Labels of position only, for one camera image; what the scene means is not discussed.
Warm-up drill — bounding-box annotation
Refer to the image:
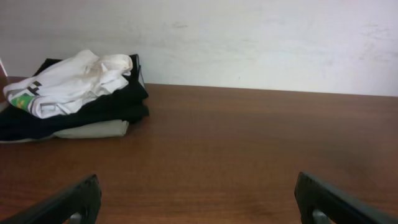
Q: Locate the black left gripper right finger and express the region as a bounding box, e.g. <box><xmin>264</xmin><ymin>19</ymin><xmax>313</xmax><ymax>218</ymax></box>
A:
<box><xmin>294</xmin><ymin>172</ymin><xmax>397</xmax><ymax>224</ymax></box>

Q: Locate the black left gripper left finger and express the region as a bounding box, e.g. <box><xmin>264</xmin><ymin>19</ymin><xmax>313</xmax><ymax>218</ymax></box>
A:
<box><xmin>1</xmin><ymin>174</ymin><xmax>102</xmax><ymax>224</ymax></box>

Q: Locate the grey folded garment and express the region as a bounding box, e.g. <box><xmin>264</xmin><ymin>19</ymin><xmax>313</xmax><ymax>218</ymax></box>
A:
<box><xmin>1</xmin><ymin>119</ymin><xmax>129</xmax><ymax>144</ymax></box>

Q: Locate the white printed t-shirt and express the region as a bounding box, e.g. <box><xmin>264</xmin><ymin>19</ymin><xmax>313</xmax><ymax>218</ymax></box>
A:
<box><xmin>3</xmin><ymin>50</ymin><xmax>133</xmax><ymax>119</ymax></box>

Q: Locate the black folded garment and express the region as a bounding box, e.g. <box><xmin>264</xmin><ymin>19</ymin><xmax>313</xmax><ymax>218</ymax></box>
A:
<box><xmin>1</xmin><ymin>54</ymin><xmax>149</xmax><ymax>141</ymax></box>

